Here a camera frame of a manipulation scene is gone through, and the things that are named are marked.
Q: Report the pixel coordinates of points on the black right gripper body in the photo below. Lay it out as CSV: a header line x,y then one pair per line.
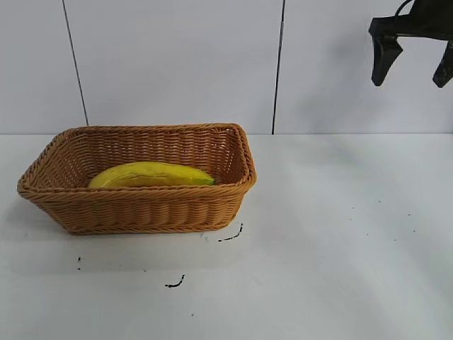
x,y
414,26

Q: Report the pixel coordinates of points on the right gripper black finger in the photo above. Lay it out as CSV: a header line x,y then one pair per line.
x,y
445,69
384,60

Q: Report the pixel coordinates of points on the yellow banana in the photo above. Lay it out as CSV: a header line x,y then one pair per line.
x,y
152,173

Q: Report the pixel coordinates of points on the brown woven wicker basket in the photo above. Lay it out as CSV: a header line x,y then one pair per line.
x,y
141,209

